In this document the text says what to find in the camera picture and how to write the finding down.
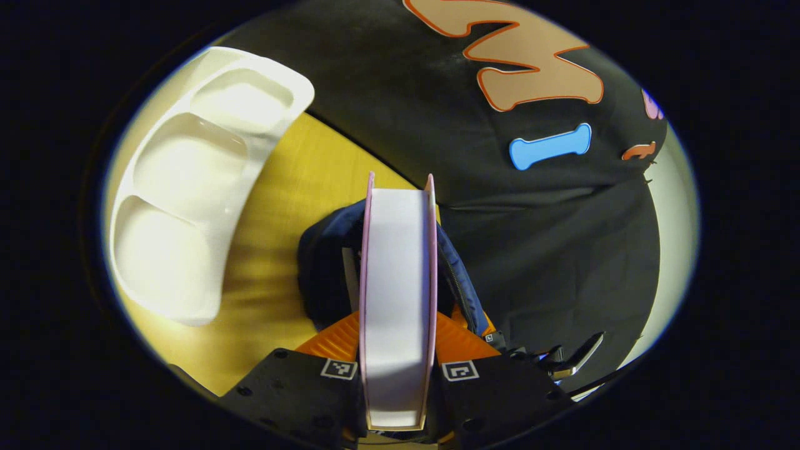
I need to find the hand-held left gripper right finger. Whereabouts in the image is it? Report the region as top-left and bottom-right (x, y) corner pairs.
(430, 310), (574, 448)

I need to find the blue schoolbag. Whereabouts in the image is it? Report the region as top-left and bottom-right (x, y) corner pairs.
(297, 199), (494, 338)

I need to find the white bookshelf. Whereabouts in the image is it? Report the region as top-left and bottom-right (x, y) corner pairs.
(109, 46), (315, 327)

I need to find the pink book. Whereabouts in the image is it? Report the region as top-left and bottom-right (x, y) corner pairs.
(358, 172), (438, 432)

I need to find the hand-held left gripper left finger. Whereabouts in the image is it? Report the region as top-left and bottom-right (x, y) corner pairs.
(217, 310), (366, 449)

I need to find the black backdrop cloth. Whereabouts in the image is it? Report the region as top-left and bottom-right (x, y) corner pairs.
(212, 0), (669, 394)

